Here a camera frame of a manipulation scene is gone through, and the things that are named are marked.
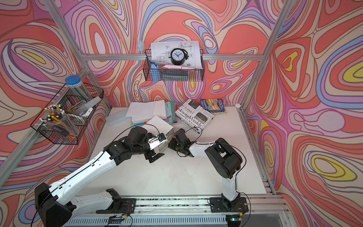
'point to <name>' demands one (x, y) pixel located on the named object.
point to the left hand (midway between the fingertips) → (160, 145)
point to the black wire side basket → (71, 115)
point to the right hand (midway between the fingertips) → (169, 147)
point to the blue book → (214, 105)
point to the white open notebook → (146, 111)
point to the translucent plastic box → (117, 117)
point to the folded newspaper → (194, 115)
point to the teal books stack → (171, 109)
